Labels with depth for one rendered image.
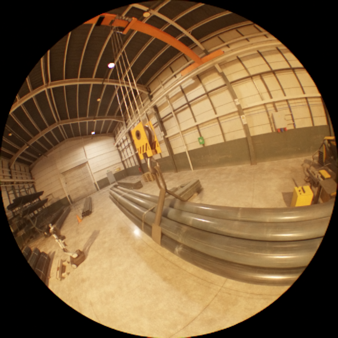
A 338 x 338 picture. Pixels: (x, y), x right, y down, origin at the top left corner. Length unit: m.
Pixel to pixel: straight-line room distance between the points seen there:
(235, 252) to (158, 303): 1.79
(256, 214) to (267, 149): 5.68
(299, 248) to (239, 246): 0.39
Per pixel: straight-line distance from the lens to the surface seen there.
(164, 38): 4.88
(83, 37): 8.12
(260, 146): 6.32
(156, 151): 0.94
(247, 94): 6.61
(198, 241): 0.76
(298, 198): 2.81
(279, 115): 6.30
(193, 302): 2.08
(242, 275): 0.78
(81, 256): 4.04
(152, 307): 2.27
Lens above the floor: 2.05
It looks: 10 degrees down
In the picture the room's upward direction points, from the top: 19 degrees counter-clockwise
